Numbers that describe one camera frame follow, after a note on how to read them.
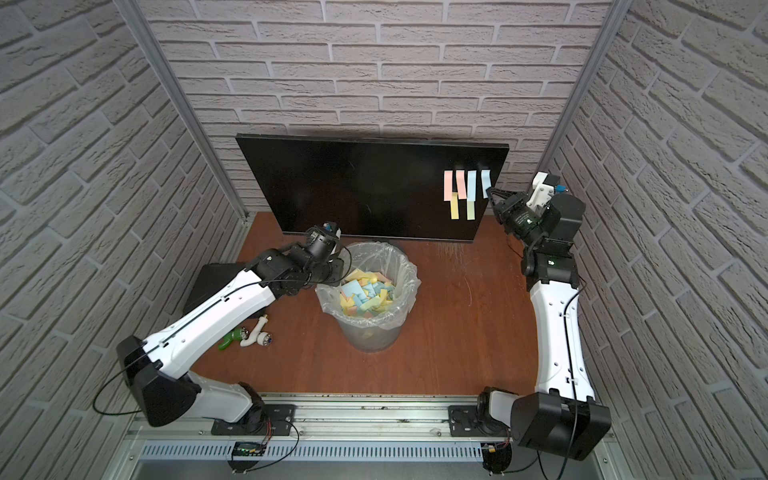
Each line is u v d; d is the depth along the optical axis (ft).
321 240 1.84
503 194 2.11
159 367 1.30
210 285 3.10
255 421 2.17
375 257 2.60
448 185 2.25
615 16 2.28
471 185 2.24
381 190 3.20
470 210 2.48
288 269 1.65
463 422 2.42
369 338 2.46
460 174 2.24
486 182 2.21
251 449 2.32
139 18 2.32
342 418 2.49
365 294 2.70
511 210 1.90
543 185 1.96
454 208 2.43
